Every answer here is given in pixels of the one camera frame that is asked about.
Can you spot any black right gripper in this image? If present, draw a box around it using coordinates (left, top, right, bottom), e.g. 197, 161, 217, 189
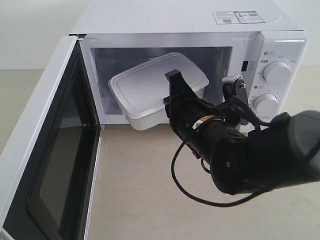
163, 70, 245, 170

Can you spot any white lidded plastic container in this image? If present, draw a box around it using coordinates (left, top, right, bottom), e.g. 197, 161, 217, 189
108, 52, 209, 131

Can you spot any white microwave door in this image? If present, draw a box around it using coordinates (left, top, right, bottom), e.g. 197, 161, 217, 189
0, 35, 101, 240

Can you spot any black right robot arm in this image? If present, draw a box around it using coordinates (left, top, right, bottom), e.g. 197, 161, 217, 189
163, 69, 320, 195

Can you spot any printed paper instruction sheet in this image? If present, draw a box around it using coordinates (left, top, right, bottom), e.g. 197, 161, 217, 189
212, 11, 265, 25

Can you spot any white microwave oven body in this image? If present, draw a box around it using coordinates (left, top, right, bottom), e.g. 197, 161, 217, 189
70, 0, 309, 126

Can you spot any lower white control knob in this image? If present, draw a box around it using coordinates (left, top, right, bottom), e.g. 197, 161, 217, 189
253, 93, 278, 114

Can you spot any white control knob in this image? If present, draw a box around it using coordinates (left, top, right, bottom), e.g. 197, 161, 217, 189
253, 93, 278, 114
262, 61, 291, 85

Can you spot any upper white control knob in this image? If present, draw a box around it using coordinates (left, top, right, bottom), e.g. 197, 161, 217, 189
262, 61, 291, 85

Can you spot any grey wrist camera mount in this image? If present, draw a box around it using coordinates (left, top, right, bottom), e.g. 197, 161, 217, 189
222, 75, 249, 127

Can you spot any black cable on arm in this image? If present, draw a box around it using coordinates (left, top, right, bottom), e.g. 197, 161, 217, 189
171, 138, 266, 208

